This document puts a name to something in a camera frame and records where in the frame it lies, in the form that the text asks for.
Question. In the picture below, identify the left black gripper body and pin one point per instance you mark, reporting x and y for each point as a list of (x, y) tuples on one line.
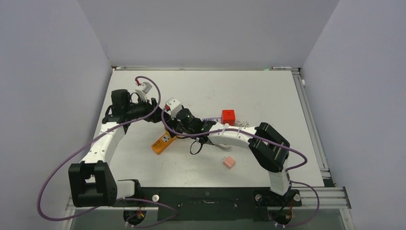
[(136, 110)]

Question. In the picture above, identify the purple power strip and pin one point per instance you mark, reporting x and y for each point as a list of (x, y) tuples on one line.
[(215, 119)]

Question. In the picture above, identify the red cube plug adapter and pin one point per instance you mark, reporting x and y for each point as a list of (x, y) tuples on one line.
[(228, 117)]

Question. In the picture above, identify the pink cube plug adapter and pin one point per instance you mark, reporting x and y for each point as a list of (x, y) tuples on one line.
[(228, 162)]

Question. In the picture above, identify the orange power strip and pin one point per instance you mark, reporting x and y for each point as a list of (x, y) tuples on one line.
[(162, 143)]

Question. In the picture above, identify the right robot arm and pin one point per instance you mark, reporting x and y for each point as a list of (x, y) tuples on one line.
[(269, 147)]

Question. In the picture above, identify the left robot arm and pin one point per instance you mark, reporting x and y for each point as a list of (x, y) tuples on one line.
[(91, 180)]

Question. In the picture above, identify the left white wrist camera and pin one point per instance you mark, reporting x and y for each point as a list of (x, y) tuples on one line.
[(142, 90)]

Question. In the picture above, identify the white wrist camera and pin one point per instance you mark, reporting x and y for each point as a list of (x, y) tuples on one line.
[(173, 106), (142, 90)]

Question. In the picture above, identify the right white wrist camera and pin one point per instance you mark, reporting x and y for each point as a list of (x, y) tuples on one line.
[(173, 106)]

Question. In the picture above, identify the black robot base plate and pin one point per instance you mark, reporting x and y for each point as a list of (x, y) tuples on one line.
[(221, 212)]

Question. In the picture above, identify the aluminium frame rail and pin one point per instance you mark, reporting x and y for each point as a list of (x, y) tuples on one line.
[(311, 198)]

